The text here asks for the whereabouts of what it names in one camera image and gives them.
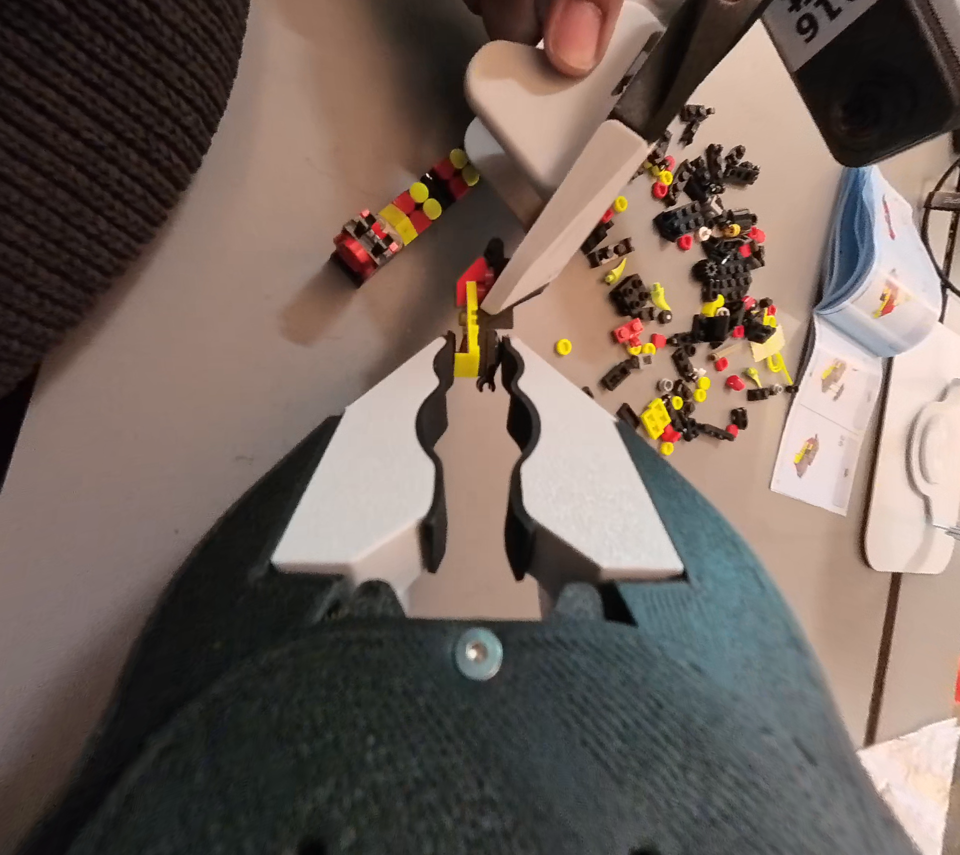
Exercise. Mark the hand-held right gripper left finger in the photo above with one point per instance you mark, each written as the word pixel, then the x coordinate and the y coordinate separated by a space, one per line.
pixel 360 495

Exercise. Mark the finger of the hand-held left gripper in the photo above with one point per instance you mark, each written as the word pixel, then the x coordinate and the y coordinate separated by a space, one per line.
pixel 570 217

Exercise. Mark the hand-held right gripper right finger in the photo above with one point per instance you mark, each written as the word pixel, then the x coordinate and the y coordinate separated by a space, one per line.
pixel 592 495

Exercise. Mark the pile of lego pieces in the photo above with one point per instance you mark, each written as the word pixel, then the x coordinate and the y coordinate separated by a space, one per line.
pixel 697 270

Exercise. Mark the yellow black red lego model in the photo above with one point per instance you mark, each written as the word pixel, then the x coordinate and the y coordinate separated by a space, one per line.
pixel 471 315

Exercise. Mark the long red black lego assembly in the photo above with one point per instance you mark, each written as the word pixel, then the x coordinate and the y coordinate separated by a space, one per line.
pixel 405 217

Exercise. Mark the lego instruction booklet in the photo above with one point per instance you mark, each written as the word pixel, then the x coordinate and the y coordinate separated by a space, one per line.
pixel 847 375

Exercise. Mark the clear plastic bag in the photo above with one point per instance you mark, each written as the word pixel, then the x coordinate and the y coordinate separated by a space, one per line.
pixel 915 787

